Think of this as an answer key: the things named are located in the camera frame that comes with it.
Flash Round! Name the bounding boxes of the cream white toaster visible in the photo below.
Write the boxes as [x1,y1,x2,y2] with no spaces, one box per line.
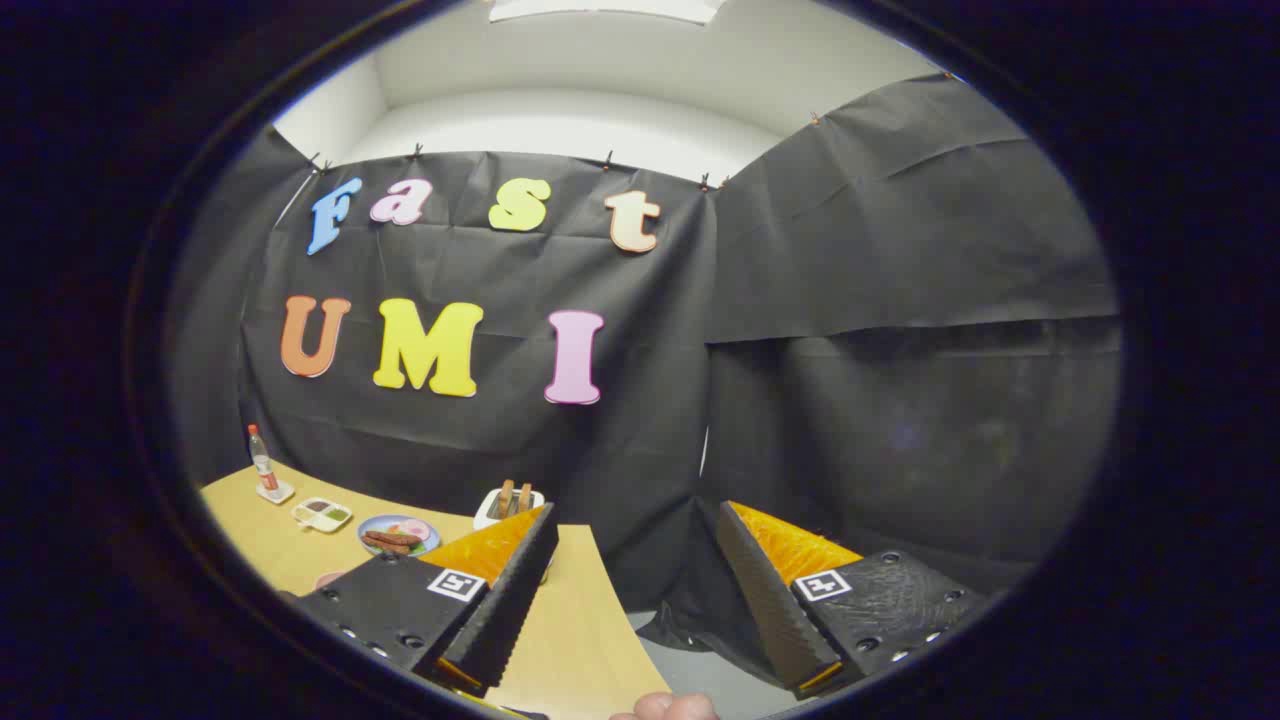
[473,487,546,531]

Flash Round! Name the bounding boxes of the clear plastic water bottle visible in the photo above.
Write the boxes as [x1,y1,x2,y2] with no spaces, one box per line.
[247,424,281,496]

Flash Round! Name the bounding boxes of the white divided condiment dish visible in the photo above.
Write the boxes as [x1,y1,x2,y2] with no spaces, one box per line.
[291,497,354,534]

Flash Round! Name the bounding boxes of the black backdrop cloth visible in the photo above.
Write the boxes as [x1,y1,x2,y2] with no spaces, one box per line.
[165,72,1126,691]

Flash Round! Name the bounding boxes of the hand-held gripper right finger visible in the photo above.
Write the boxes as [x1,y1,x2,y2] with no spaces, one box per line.
[715,500,991,701]

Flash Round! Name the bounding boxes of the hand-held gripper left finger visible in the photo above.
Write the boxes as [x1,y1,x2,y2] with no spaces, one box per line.
[295,503,561,699]

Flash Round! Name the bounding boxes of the blue plate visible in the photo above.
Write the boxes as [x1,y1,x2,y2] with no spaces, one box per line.
[357,514,442,558]

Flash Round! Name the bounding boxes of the ceiling light panel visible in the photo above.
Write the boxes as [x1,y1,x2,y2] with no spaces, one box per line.
[488,0,723,25]

